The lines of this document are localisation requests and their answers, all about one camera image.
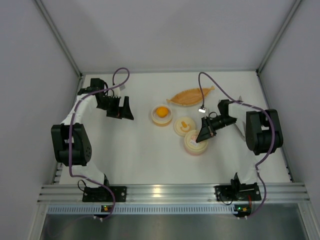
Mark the pink lunch bowl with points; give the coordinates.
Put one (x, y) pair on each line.
(196, 150)

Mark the woven fish-shaped basket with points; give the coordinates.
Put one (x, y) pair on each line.
(190, 97)

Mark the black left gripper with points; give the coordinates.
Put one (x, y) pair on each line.
(115, 111)

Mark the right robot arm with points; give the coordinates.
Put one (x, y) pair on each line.
(261, 130)

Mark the cream lid pink handle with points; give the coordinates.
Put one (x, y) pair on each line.
(190, 138)

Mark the orange lunch bowl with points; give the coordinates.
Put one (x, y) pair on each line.
(161, 122)

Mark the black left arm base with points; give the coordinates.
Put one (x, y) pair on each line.
(100, 194)

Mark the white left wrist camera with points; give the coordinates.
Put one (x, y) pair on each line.
(117, 91)

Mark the aluminium front rail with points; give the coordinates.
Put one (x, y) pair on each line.
(291, 192)

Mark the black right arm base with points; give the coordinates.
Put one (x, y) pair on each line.
(228, 193)

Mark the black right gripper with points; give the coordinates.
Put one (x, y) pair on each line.
(210, 126)

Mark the cream lid orange handle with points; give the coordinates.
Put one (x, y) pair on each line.
(183, 125)

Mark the perforated cable tray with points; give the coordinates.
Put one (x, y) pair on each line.
(144, 209)

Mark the steel food tongs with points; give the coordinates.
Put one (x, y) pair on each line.
(240, 123)

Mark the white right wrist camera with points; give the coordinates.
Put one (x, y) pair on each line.
(202, 109)

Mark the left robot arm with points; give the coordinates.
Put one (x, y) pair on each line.
(71, 143)

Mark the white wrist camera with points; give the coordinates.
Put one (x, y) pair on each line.
(202, 109)
(117, 91)

